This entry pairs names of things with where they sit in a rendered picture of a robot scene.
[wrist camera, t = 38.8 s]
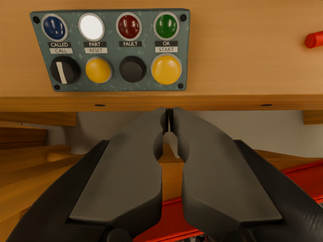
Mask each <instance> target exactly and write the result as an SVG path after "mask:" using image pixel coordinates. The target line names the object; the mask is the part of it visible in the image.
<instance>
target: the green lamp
mask: <svg viewBox="0 0 323 242"><path fill-rule="evenodd" d="M176 30H177V22H176V20H175V18H174V17H172V16H171V15H168V14H165V15H162V16H160V17H159V18H158V20H157V22H156V31H157V33H158V35H159V36H161V37H163V38H170V37H172V36H173V35H174V34H175V33H176Z"/></svg>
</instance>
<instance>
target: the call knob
mask: <svg viewBox="0 0 323 242"><path fill-rule="evenodd" d="M50 73H51V75H52V77H53V78H54V79H55V80H56V81H57V82H59V83H61V84H65V85H67V84H71V83H73V82H74V81H75V80H76V79H77V77H78V70H77V67H76V66H75V64H74V63H73V62H72V61H70V60H68V59H65V58H59V59H56V60H54V61H53V62H52V63H51V65H50Z"/></svg>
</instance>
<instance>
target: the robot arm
mask: <svg viewBox="0 0 323 242"><path fill-rule="evenodd" d="M169 122H170V131H171V132H173V133H174V134H175V135H176V137H177V138H178V144H177V154H178V156H179V157H180V158H181V159H182V160H183V161H184V163H185V164H184V166H183V175H182V191H181V198H182V206H183V213H184V218H185V220H186V222H187V223H188V224H190V225H191V226H193V227H195V228H196V229H198V230H200V231H202V232H203V233H205V234H207V235H208V236H210V238H211V242H323V209H322V208H321V206H320V205H319V204H318V203H317V202H316V201H315V200H314V199H313V198H312V197H310V196H309V195H308V194H307V193H306V192H305V191H304V190H303V189H302V188H301V187H299V186H298V185H297V184H296V183H295V182H294V181H292V180H291V179H290V178H289V177H287V176H286V175H285V174H283V173H282V172H281V171H280V170H279V169H277V168H276V167H275V166H274V165H272V164H271V163H270V162H269V161H267V160H266V159H265V158H263V157H262V156H261V155H260V154H258V153H257V152H256V151H255V150H253V149H252V148H251V147H249V146H248V145H247V144H246V143H244V142H243V141H242V140H233V139H232V138H231V137H230V136H229V135H227V134H226V133H225V132H224V131H222V130H221V129H219V128H218V127H216V126H215V125H213V124H212V123H210V122H208V121H206V120H204V119H202V118H200V117H198V116H196V115H194V114H192V113H190V112H188V111H186V110H184V109H182V108H180V107H174V108H170V109H168V108H165V107H159V108H157V109H155V110H153V111H152V112H150V113H148V114H146V115H144V116H142V117H140V118H139V119H137V120H135V121H133V122H131V123H130V124H128V125H127V126H125V127H124V128H122V129H121V130H120V131H119V132H118V133H116V134H115V135H114V136H113V137H112V138H111V139H110V140H101V141H100V142H99V143H98V144H97V145H96V146H95V147H93V148H92V149H91V150H90V151H89V152H88V153H86V154H85V155H84V156H83V157H82V158H81V159H80V160H78V161H77V162H76V163H75V164H74V165H73V166H71V167H70V168H69V169H68V170H67V171H66V172H65V173H64V174H63V175H62V176H60V177H59V178H58V179H57V180H56V181H55V182H54V183H53V184H52V185H50V186H49V187H48V188H47V189H46V190H45V191H44V192H43V193H42V195H41V196H40V197H39V198H38V199H37V200H36V201H35V202H34V203H33V204H32V205H31V207H30V208H29V209H28V210H27V212H26V213H25V214H24V215H23V217H22V218H21V219H20V221H19V222H18V223H17V225H16V226H15V228H14V229H13V231H12V232H11V234H10V235H9V237H8V239H7V240H6V242H133V241H132V240H133V239H134V238H135V237H136V236H138V235H140V234H141V233H143V232H145V231H146V230H148V229H149V228H151V227H153V226H154V225H156V224H157V223H158V222H159V221H160V219H161V216H162V167H161V165H160V164H159V163H158V160H159V159H160V157H161V156H162V155H163V136H164V135H165V133H166V132H168V123H169Z"/></svg>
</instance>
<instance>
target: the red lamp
mask: <svg viewBox="0 0 323 242"><path fill-rule="evenodd" d="M118 29H119V32H120V34H121V35H122V36H123V37H125V38H128V39H132V38H135V37H136V36H137V35H138V33H139V23H138V21H137V19H136V18H135V17H133V16H131V15H125V16H123V17H122V18H121V19H120V20H119V23H118Z"/></svg>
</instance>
